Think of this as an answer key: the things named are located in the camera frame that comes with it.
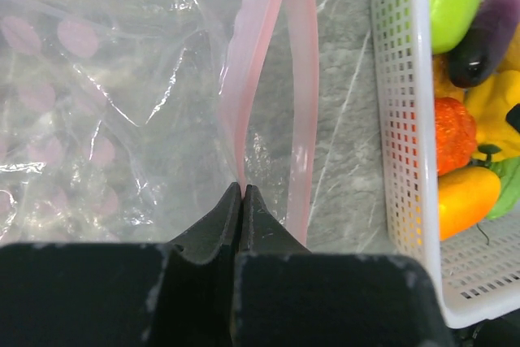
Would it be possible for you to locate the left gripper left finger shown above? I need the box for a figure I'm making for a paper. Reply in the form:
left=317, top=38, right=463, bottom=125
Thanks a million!
left=168, top=183, right=241, bottom=346

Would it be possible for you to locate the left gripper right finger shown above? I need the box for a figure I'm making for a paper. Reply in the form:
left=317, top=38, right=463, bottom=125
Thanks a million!
left=231, top=185, right=310, bottom=346

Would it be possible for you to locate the clear zip top bag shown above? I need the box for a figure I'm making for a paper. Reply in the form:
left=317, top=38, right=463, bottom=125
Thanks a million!
left=1, top=0, right=319, bottom=245

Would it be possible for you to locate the orange pumpkin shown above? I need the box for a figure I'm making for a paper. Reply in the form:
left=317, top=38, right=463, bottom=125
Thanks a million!
left=435, top=98, right=477, bottom=176

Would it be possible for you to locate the yellow bell pepper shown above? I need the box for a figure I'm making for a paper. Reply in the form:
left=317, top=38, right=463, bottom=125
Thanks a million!
left=465, top=70, right=519, bottom=163

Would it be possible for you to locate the purple eggplant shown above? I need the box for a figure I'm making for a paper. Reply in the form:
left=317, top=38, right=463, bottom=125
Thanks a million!
left=447, top=0, right=519, bottom=89

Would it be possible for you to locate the green apple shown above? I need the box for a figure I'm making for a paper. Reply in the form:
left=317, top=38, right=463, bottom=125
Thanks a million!
left=429, top=0, right=480, bottom=54

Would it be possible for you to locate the orange fried food piece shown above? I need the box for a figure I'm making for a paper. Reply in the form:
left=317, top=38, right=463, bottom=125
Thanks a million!
left=432, top=54, right=465, bottom=102

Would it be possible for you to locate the orange mango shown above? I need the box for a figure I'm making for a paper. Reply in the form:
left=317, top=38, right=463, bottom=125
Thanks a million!
left=438, top=167, right=501, bottom=241

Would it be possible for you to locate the white plastic basket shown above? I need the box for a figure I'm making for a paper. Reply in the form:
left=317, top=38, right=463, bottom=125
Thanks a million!
left=371, top=0, right=519, bottom=328

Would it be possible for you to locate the green cucumber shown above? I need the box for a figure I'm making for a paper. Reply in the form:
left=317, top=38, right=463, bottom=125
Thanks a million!
left=486, top=157, right=520, bottom=219

